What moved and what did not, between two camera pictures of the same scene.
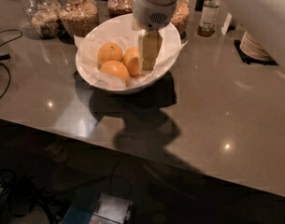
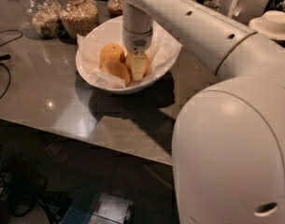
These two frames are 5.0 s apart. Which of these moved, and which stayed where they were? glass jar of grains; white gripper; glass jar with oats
Moved: white gripper
Stayed: glass jar with oats; glass jar of grains
